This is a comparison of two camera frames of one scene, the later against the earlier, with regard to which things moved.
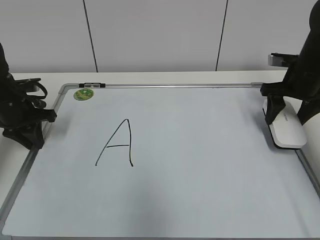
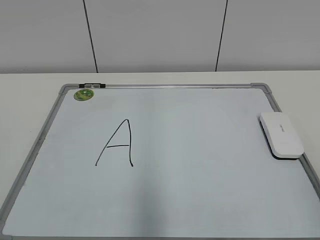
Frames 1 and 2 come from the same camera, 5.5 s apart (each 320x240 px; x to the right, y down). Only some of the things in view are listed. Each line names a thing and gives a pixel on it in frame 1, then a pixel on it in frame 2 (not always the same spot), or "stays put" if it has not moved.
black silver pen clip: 92,85 stays put
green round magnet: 83,94 stays put
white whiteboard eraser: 287,131 to 281,136
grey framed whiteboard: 189,160 stays put
